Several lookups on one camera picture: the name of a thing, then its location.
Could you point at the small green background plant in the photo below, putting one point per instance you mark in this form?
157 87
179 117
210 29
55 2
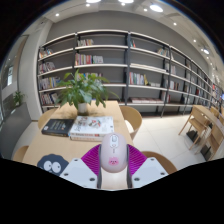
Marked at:
18 98

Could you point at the green potted plant white pot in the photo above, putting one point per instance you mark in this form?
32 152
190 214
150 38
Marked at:
81 90

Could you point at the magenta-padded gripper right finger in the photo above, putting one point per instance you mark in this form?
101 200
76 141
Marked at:
148 170

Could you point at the black book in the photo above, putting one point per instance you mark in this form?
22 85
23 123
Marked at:
57 127

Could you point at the round ceiling lights group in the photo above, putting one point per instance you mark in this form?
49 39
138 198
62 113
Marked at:
156 8

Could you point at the white book with red lettering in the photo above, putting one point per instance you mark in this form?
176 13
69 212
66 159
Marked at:
85 138

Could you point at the round-backed wooden chair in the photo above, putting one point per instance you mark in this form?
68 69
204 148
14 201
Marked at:
131 116
45 118
163 161
20 154

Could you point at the black mouse pad with eyes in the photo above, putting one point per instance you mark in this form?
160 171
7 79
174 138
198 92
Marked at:
51 165

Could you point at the pink computer mouse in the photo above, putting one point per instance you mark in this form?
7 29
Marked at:
113 151

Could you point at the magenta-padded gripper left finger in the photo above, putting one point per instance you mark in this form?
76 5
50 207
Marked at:
78 171

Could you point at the white illustrated book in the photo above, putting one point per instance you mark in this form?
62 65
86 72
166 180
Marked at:
93 125

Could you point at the wooden tables and chairs group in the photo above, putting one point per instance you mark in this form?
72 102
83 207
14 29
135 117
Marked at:
200 123

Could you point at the grey bookshelf unit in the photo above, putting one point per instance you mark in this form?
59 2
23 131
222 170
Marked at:
146 70

